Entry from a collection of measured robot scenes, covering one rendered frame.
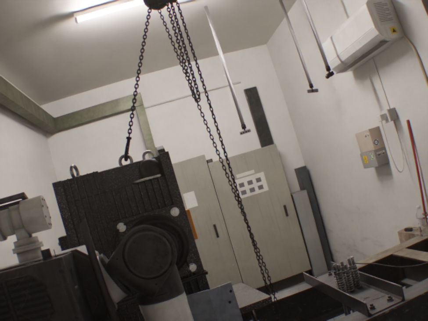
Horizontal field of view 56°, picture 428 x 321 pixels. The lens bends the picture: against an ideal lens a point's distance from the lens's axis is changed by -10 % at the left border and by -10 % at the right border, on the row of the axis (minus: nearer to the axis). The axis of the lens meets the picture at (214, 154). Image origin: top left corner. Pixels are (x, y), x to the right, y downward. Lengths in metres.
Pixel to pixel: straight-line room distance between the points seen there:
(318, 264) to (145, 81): 2.94
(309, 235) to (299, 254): 0.25
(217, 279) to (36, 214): 4.22
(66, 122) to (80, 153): 0.40
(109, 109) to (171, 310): 4.41
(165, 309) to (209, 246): 4.11
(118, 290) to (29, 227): 0.20
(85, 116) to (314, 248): 3.04
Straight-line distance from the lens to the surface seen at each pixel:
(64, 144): 5.23
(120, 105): 5.09
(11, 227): 0.84
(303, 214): 5.08
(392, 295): 2.15
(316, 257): 5.19
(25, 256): 0.83
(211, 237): 4.87
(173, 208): 1.75
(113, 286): 0.78
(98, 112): 5.11
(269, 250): 5.01
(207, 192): 4.85
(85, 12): 3.25
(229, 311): 1.69
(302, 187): 5.21
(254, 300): 1.91
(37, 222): 0.82
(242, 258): 4.95
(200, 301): 1.66
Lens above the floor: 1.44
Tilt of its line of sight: 3 degrees up
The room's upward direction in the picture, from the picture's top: 17 degrees counter-clockwise
